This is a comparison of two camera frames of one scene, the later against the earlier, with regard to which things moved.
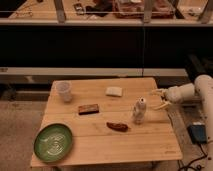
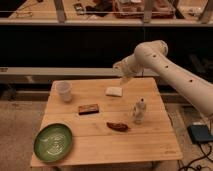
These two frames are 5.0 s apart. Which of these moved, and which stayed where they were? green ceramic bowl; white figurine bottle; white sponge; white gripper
Moved: white gripper
Stayed: green ceramic bowl; white sponge; white figurine bottle
